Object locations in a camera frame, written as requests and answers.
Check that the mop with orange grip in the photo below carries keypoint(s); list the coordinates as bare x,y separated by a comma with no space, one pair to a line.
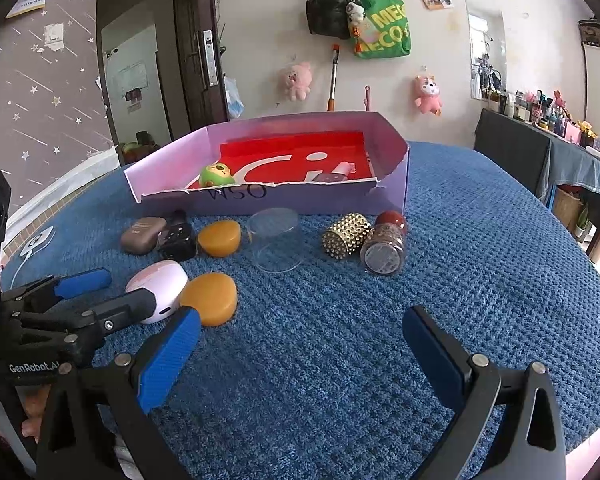
333,80

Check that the black nail polish bottle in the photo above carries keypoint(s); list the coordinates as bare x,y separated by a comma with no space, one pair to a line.
177,242

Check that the side table with dark cloth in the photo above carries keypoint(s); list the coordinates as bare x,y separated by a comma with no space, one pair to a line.
515,145

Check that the red and pink box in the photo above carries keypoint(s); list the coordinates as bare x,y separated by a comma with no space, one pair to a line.
290,200

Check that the glitter nail polish bottle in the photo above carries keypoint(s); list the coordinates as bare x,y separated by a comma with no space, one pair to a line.
382,255

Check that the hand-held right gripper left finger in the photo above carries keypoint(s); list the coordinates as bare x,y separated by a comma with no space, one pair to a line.
170,355

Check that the orange oval soap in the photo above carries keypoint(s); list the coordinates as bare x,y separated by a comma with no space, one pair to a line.
219,240
210,300

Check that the dark wooden door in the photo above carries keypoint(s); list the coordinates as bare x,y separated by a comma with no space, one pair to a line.
195,60

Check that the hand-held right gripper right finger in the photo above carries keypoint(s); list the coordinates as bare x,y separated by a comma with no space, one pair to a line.
430,355

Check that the pink broom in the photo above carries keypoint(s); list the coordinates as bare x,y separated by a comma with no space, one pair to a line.
366,102

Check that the wall mirror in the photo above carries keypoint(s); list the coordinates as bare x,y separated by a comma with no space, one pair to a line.
485,25

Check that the green toy figure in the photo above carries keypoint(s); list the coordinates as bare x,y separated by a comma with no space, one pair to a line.
215,176

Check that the blue plastic bag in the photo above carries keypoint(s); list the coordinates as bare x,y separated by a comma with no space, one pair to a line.
233,100

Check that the row of cosmetics bottles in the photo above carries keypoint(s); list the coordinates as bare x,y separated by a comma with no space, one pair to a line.
540,110

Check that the green tote bag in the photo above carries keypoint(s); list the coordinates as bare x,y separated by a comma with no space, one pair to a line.
385,35

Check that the black backpack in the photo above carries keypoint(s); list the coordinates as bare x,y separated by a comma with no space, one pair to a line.
327,10

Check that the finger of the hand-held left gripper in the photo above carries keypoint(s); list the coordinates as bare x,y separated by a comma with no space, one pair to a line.
130,305
82,282

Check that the gold studded cylinder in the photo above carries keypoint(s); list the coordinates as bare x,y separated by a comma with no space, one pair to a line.
346,236

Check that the clear round plastic container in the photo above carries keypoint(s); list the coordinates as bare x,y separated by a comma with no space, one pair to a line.
275,247

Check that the grey square compact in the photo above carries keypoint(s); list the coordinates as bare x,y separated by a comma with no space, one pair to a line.
141,236

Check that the pink white earbuds case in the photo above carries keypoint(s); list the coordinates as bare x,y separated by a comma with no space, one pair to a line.
155,280

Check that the pink octopus plush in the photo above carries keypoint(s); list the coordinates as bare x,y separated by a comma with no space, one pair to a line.
296,82

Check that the red paper bag liner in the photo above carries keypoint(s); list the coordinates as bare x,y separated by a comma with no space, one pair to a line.
290,152

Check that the pink bear plush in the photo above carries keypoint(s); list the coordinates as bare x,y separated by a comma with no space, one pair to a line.
427,95

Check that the person's left hand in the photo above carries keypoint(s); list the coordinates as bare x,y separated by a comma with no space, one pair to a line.
31,425

